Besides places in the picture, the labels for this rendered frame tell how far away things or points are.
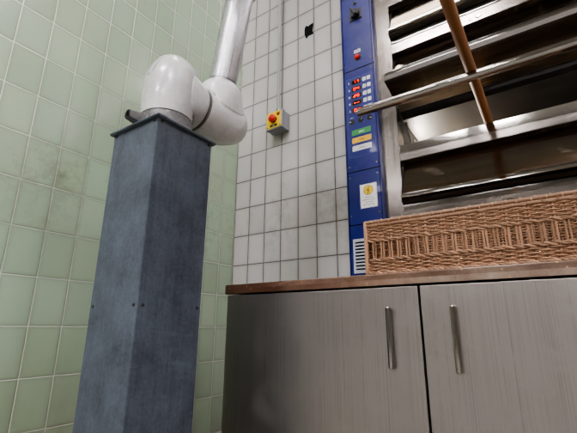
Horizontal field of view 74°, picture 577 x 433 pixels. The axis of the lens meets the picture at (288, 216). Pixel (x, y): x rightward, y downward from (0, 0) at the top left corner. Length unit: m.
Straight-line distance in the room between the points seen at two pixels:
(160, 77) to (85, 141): 0.49
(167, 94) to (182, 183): 0.27
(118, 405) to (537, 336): 0.88
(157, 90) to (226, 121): 0.25
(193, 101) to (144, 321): 0.66
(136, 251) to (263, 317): 0.41
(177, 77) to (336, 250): 0.93
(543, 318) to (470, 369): 0.18
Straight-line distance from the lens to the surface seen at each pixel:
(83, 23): 1.84
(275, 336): 1.14
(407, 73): 1.66
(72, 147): 1.60
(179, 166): 1.12
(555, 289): 0.92
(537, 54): 1.30
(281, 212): 1.88
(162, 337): 1.04
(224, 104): 1.37
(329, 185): 1.77
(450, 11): 1.11
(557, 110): 1.63
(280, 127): 1.98
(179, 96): 1.24
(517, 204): 1.00
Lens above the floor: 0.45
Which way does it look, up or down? 16 degrees up
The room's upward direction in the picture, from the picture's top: straight up
